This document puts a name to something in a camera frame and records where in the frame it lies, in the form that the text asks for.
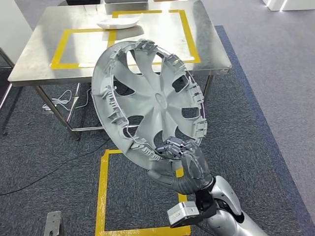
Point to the steel frame table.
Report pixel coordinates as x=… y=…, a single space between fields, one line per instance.
x=5 y=97

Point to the small white power strip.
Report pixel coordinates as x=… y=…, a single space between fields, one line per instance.
x=47 y=108

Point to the yellow tape square outline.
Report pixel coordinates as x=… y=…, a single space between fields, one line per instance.
x=102 y=195

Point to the stainless steel workbench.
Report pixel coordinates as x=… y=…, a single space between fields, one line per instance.
x=37 y=58

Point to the white panel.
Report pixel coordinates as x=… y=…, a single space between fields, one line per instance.
x=12 y=26

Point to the white plastic car part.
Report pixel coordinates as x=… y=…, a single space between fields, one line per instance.
x=118 y=22

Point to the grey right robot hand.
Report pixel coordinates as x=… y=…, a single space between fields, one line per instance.
x=196 y=166

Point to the white lit platform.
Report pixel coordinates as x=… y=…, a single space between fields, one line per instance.
x=288 y=4

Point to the small yellow tape rectangle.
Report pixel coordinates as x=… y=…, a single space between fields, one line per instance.
x=57 y=49

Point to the silver plastic wheel hubcap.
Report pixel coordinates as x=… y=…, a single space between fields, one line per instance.
x=157 y=97

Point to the large yellow tape rectangle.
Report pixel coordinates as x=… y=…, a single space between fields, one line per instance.
x=190 y=39

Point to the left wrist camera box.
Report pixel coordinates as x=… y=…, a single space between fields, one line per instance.
x=53 y=223

